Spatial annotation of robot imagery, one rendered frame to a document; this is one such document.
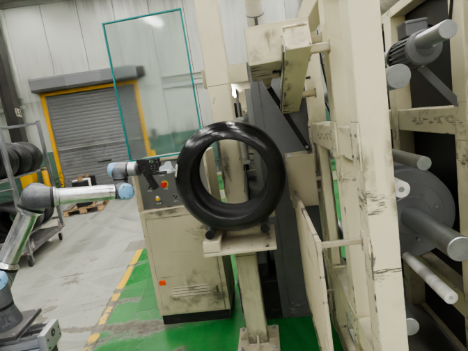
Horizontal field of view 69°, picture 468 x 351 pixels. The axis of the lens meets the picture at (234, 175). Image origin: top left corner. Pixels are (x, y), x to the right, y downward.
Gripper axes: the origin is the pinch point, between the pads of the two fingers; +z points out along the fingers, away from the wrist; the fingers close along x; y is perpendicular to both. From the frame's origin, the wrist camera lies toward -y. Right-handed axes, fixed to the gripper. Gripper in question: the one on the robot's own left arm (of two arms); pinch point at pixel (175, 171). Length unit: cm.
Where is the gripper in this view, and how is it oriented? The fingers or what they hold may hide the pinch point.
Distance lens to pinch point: 181.3
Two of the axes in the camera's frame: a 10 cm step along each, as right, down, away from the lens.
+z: 10.0, -0.4, -0.9
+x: 0.8, -1.7, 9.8
